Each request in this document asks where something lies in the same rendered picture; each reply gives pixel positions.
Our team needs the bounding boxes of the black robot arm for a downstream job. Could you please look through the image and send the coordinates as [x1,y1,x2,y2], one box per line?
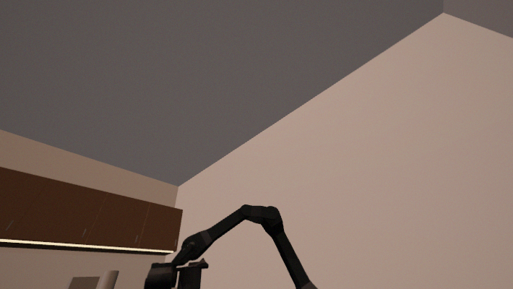
[144,204,318,289]

